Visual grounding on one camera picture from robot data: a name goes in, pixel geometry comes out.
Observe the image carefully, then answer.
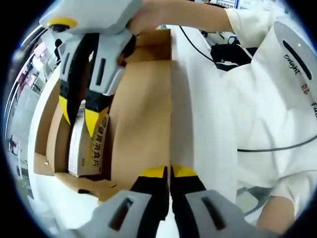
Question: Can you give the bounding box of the white medicine box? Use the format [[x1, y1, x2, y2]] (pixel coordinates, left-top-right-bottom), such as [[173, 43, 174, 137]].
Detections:
[[68, 99, 110, 177]]

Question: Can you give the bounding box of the person's right hand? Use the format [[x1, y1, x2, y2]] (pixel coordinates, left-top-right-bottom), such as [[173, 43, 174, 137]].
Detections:
[[117, 0, 164, 67]]

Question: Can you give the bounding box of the white chest device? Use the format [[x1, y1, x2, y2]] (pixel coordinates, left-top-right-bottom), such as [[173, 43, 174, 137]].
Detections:
[[269, 21, 317, 119]]

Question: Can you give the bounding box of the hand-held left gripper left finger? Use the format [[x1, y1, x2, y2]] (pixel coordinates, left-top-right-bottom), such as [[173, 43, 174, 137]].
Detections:
[[61, 165, 169, 238]]

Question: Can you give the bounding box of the person in white shirt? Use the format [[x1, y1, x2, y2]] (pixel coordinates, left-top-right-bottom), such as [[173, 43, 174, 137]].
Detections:
[[217, 7, 317, 199]]

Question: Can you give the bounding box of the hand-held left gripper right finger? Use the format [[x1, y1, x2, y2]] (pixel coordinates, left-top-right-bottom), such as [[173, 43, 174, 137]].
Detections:
[[170, 164, 278, 238]]

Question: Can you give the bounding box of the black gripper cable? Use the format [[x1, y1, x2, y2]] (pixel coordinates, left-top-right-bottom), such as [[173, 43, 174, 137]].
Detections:
[[179, 24, 216, 62]]

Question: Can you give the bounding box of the brown cardboard shoe box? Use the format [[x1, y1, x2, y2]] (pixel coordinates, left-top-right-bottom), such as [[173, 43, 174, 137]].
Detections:
[[33, 28, 174, 206]]

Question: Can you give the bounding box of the black device cable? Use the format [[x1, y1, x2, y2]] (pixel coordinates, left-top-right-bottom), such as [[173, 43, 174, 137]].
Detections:
[[237, 135, 317, 152]]

